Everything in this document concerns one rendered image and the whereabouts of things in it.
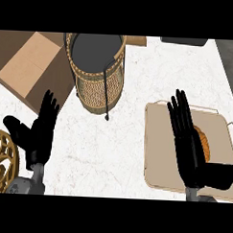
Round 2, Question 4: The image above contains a dark grey flat appliance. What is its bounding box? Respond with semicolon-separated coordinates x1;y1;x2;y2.
160;36;209;48

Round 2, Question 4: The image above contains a tan wooden block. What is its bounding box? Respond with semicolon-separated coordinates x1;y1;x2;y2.
126;35;148;48

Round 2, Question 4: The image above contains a golden ornate round trivet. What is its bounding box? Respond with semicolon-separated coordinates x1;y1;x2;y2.
0;128;22;195

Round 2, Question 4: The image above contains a brown cardboard box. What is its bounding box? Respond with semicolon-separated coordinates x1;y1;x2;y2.
0;30;78;117

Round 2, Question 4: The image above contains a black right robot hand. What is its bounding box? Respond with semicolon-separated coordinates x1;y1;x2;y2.
162;88;233;192

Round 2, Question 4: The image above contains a wicker tiered basket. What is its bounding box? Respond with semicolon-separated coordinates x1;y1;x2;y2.
59;33;128;123

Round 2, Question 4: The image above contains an orange-brown croissant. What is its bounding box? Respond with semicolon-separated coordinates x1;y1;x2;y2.
192;125;212;162

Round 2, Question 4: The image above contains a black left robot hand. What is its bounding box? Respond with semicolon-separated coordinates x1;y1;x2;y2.
0;86;61;173

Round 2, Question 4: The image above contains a beige rectangular tray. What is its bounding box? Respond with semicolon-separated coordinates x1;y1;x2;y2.
141;99;233;202

